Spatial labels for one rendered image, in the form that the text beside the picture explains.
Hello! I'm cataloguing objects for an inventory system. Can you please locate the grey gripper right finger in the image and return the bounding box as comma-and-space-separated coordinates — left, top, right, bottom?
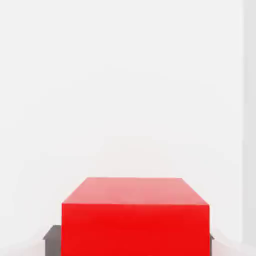
209, 232, 231, 256

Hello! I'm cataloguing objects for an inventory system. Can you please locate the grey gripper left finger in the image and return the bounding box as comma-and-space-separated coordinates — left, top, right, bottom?
27, 224, 63, 256

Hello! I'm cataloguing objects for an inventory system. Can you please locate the small red cube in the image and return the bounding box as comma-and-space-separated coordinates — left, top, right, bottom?
60, 176, 211, 256

